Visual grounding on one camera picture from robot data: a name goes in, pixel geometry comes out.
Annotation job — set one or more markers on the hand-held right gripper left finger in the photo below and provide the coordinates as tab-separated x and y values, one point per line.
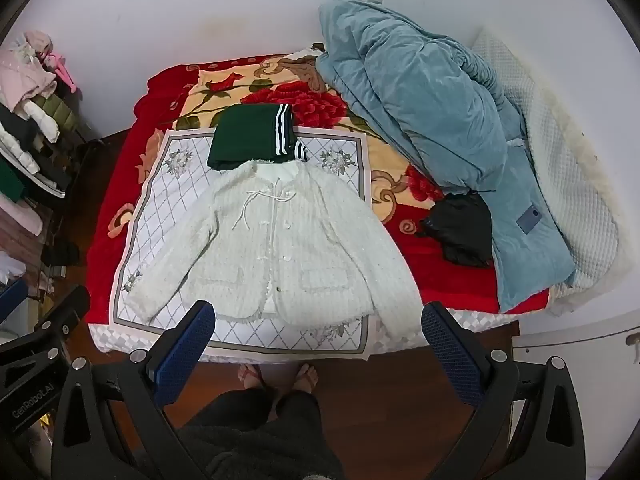
182	355

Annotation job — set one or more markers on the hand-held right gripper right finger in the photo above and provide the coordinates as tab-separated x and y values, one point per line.
450	355

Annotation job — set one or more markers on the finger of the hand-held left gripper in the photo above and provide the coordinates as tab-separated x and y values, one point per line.
70	307

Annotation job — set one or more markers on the white fluffy cardigan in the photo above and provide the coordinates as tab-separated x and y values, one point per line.
280	240

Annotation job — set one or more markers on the white quilted bed sheet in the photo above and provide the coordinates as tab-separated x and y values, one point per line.
465	322

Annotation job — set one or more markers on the person's legs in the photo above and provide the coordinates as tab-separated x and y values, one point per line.
260	435

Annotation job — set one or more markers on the black crumpled cloth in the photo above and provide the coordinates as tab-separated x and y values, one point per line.
460	230

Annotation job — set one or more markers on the white cabinet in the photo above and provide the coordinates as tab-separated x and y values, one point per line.
590	340

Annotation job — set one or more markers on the white diamond-patterned cloth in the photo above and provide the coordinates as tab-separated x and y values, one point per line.
332	200

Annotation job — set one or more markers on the white textured mattress pad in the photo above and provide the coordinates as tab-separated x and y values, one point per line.
560	160

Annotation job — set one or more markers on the green folded garment white stripes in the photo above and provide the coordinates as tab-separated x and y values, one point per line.
245	135

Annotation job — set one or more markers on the blue quilt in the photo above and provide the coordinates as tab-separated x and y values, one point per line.
400	100

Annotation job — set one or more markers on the red floral blanket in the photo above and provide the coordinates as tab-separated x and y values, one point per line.
300	95

